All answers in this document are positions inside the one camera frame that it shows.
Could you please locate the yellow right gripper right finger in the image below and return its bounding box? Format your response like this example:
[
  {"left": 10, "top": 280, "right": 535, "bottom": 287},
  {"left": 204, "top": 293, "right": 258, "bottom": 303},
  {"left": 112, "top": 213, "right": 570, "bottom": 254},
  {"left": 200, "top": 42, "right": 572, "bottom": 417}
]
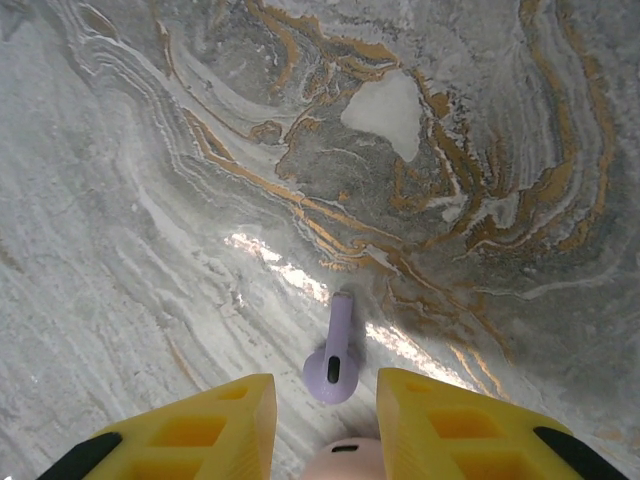
[{"left": 375, "top": 368, "right": 631, "bottom": 480}]

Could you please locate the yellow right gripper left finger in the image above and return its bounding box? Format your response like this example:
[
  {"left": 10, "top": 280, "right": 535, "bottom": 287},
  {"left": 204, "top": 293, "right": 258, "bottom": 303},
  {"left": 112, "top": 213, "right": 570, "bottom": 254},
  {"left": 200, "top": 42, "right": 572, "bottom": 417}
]
[{"left": 37, "top": 372, "right": 278, "bottom": 480}]

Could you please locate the purple wireless earbud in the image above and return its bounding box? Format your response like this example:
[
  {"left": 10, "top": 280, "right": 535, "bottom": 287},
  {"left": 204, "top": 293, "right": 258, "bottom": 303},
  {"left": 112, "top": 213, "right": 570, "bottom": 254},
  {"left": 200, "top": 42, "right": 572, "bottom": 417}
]
[{"left": 302, "top": 292, "right": 359, "bottom": 405}]

